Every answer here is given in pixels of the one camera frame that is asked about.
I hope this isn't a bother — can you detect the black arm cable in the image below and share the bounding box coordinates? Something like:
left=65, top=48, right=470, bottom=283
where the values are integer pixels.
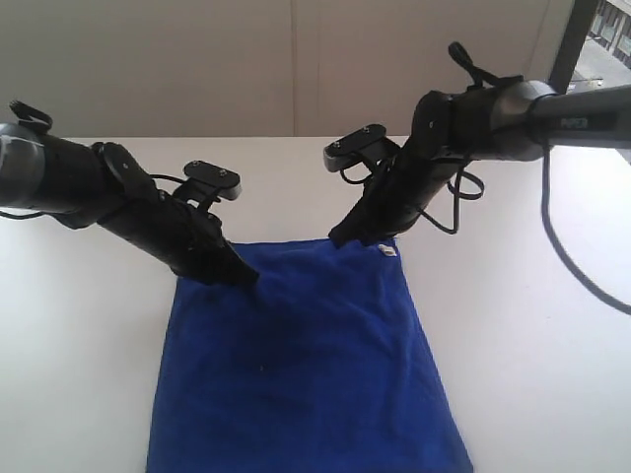
left=7, top=100, right=54, bottom=132
left=342, top=41, right=631, bottom=316

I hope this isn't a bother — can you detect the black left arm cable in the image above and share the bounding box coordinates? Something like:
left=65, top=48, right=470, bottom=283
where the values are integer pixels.
left=7, top=100, right=54, bottom=132

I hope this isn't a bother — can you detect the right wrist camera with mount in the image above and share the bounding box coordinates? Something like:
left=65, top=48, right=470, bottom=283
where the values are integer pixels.
left=323, top=124, right=400, bottom=185

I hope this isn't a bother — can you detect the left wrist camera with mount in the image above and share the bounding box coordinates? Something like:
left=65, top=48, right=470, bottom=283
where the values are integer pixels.
left=173, top=161, right=242, bottom=210

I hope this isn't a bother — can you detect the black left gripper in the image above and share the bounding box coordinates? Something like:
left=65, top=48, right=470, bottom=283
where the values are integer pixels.
left=98, top=191, right=259, bottom=286

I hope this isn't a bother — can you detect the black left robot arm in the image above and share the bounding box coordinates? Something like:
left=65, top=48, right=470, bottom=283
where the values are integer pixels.
left=1, top=123, right=258, bottom=285

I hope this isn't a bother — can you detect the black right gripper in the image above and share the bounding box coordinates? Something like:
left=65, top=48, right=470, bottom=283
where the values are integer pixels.
left=328, top=147, right=456, bottom=248

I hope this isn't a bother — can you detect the blue microfibre cloth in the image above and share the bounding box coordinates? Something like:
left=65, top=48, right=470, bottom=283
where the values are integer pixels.
left=146, top=239, right=473, bottom=472

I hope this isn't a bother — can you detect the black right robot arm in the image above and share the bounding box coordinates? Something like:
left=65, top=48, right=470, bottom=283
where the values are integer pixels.
left=323, top=81, right=630, bottom=246

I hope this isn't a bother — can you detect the dark window frame post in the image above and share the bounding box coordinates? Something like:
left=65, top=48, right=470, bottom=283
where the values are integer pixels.
left=547, top=0, right=598, bottom=94

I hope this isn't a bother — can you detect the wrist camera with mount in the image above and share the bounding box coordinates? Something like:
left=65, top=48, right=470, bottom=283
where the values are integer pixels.
left=173, top=161, right=242, bottom=210
left=323, top=124, right=400, bottom=185

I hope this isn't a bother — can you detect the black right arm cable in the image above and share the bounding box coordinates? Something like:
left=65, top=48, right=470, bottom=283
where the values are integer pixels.
left=342, top=41, right=631, bottom=316

